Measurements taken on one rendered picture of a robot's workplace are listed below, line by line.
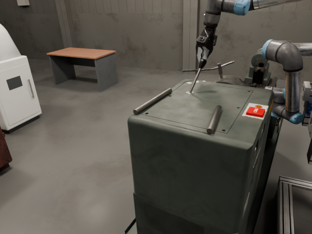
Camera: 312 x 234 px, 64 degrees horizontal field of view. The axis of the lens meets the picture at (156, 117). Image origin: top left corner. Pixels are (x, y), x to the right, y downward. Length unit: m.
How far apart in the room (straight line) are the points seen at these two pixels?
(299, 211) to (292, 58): 1.18
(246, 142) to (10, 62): 3.44
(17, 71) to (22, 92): 0.29
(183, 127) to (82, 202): 1.75
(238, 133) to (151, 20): 5.37
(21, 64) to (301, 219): 3.65
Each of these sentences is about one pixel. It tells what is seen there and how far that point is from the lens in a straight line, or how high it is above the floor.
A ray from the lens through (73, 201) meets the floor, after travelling 2.53.
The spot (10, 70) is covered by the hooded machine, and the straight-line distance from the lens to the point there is 3.88.
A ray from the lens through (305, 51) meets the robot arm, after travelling 1.75.
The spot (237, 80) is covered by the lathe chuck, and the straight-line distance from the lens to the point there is 1.49.
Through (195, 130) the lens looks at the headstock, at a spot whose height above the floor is 1.26.
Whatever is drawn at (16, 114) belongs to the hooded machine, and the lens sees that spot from 4.00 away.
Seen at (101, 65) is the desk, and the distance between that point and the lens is 4.96.
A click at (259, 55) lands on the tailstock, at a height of 1.14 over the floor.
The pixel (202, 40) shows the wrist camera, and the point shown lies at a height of 1.48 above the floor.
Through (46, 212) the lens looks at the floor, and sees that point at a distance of 2.53.
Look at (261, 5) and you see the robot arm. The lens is 1.37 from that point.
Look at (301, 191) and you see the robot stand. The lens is 2.39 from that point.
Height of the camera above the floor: 1.68
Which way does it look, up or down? 26 degrees down
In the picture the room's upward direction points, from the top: 2 degrees counter-clockwise
